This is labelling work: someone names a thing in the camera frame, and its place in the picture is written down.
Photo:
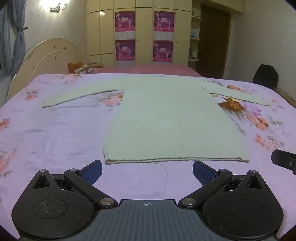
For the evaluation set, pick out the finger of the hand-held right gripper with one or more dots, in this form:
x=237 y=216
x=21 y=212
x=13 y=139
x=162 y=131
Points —
x=283 y=158

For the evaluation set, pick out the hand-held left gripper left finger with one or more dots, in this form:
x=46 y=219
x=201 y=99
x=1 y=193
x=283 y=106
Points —
x=93 y=172

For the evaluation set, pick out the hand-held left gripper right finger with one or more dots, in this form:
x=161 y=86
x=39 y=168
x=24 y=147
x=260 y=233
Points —
x=202 y=172

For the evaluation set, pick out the pale green knitted sweater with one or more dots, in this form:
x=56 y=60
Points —
x=166 y=120

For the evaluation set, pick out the loose thread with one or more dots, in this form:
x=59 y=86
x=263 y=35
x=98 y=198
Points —
x=167 y=178

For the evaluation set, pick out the lilac floral bedsheet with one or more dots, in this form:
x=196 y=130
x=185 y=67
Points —
x=57 y=129

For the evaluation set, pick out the black bag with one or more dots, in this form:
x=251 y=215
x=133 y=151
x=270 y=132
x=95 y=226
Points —
x=265 y=75

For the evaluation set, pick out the pink bedsheet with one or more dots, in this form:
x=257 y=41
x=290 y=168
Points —
x=148 y=69

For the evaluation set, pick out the cream arched headboard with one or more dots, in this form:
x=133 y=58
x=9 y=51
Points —
x=46 y=60

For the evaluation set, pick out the cream corner shelf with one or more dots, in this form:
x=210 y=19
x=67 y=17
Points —
x=195 y=48

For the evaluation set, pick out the brown wooden door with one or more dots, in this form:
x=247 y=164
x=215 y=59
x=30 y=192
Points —
x=212 y=46

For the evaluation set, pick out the cream wardrobe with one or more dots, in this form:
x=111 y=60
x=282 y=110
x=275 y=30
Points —
x=143 y=46

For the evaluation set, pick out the blue shelf ornament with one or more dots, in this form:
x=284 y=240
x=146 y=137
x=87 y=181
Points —
x=193 y=34

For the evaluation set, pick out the grey curtain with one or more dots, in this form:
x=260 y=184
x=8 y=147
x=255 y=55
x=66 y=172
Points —
x=18 y=34

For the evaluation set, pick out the pink wall poster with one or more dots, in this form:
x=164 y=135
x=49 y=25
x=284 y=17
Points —
x=162 y=52
x=164 y=22
x=124 y=51
x=124 y=22

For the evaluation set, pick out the wall lamp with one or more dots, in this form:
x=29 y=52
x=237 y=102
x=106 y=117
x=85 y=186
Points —
x=57 y=6

